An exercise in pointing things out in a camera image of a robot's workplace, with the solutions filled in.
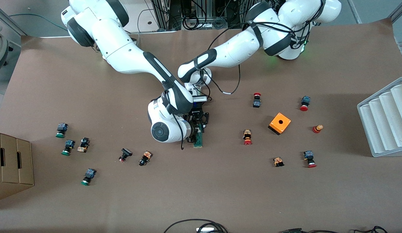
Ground green mushroom push button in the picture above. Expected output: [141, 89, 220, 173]
[55, 123, 69, 139]
[80, 168, 97, 186]
[61, 139, 75, 156]

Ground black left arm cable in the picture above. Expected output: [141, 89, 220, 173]
[201, 18, 315, 101]

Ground equipment rack with cables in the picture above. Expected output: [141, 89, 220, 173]
[151, 0, 253, 31]

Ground black looped floor cable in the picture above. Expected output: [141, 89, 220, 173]
[163, 219, 229, 233]

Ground aluminium frame bar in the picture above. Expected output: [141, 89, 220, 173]
[347, 0, 363, 24]
[0, 5, 28, 36]
[388, 0, 402, 23]

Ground thin green cable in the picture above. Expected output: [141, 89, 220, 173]
[8, 13, 69, 32]

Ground green rail module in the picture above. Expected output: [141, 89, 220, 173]
[193, 123, 204, 149]

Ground brown cardboard box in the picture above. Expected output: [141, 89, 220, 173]
[0, 131, 35, 203]

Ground black square button red terminals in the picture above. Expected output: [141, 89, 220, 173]
[119, 148, 133, 163]

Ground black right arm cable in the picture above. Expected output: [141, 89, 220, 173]
[167, 91, 186, 150]

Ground white ribbed tray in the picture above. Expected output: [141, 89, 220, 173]
[357, 77, 402, 158]

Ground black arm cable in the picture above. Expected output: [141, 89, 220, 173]
[167, 91, 186, 150]
[201, 18, 315, 101]

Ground orange button enclosure box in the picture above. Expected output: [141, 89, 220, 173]
[268, 112, 292, 136]

